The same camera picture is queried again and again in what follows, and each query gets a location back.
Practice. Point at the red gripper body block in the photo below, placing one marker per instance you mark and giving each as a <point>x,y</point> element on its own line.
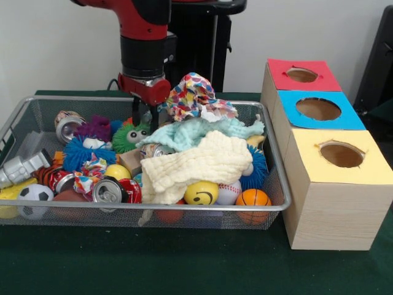
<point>153,92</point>

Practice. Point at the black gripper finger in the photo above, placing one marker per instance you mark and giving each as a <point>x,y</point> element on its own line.
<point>136,110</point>
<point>154,118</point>

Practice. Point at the polka dot cloth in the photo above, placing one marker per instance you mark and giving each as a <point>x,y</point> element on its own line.
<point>190,95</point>

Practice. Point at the cream waffle cloth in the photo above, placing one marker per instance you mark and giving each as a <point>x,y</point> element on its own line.
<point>196,163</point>

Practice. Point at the grey crushed bottle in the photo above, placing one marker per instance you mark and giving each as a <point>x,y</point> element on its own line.
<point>21,167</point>

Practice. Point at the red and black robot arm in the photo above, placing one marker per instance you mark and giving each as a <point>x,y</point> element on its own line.
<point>141,30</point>

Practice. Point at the shallow silver mesh bin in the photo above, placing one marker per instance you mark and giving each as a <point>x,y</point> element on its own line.
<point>215,219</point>

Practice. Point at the wooden box with three holes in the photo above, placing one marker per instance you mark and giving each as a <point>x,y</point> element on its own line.
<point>331,215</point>

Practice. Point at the mint green waffle cloth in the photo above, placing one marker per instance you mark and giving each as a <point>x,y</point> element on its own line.
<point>184,132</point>

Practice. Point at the green spiky toy with eyes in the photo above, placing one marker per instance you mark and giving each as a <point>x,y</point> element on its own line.
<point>121,144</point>

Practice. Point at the purple knobbly toy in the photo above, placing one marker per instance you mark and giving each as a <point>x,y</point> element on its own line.
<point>93,129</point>

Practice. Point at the blue spiky toy small eyes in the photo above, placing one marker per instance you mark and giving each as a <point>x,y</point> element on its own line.
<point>73,155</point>

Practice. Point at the yellow smiley ball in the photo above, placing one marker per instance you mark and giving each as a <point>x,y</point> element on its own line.
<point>201,193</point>

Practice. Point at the small orange basketball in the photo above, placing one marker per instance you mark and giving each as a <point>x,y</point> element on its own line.
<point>253,198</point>

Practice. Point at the small soccer ball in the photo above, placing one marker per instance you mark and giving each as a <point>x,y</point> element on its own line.
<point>35,193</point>

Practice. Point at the dark green table cloth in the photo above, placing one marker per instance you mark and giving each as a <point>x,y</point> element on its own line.
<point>383,112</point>
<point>153,261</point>

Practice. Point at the black flat panel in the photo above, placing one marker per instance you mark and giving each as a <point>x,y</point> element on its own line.
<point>380,61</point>

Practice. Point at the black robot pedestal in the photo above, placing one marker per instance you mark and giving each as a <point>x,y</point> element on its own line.
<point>199,46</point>

